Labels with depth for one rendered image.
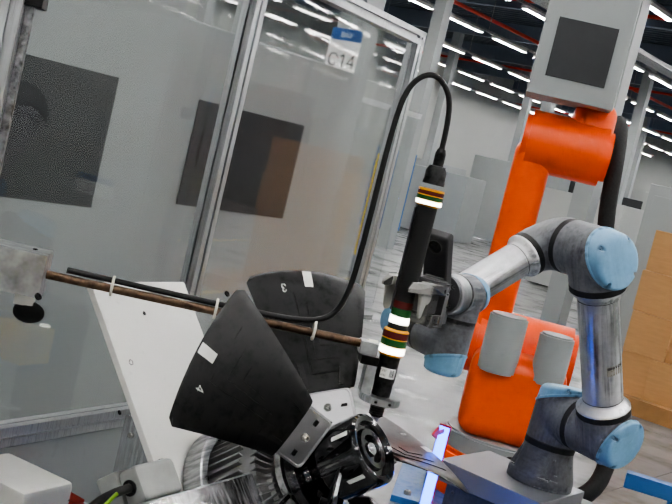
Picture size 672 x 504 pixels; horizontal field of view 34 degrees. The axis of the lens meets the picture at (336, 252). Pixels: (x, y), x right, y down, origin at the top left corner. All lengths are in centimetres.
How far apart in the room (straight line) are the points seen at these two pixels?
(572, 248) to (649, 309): 772
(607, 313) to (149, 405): 97
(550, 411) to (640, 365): 750
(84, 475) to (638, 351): 790
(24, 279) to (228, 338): 37
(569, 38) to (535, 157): 62
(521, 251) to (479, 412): 350
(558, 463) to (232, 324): 112
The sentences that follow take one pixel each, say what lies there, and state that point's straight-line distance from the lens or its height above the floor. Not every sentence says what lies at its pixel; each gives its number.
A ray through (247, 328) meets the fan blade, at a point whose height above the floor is 138.
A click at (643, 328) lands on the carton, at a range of 997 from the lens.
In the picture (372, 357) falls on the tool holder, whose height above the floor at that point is 135.
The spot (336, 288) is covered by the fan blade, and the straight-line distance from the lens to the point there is 195.
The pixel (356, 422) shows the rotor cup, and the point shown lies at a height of 126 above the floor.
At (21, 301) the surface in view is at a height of 132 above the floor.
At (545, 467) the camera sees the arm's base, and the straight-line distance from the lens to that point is 254.
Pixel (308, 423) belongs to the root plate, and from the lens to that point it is 174.
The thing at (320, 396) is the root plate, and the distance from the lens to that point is 185.
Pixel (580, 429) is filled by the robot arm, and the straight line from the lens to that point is 245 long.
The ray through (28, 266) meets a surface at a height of 138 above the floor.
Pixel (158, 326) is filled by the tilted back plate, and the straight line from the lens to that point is 194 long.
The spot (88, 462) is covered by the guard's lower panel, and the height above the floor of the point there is 89.
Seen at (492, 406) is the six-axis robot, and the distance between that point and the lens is 576.
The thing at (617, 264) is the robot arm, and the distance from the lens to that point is 226.
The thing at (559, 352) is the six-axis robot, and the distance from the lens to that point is 569.
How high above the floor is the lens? 168
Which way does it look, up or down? 6 degrees down
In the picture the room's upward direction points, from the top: 14 degrees clockwise
